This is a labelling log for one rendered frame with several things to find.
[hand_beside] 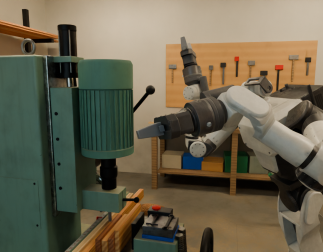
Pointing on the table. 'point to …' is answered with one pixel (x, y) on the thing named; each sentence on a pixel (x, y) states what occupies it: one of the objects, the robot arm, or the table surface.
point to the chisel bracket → (104, 198)
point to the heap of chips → (147, 207)
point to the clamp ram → (137, 225)
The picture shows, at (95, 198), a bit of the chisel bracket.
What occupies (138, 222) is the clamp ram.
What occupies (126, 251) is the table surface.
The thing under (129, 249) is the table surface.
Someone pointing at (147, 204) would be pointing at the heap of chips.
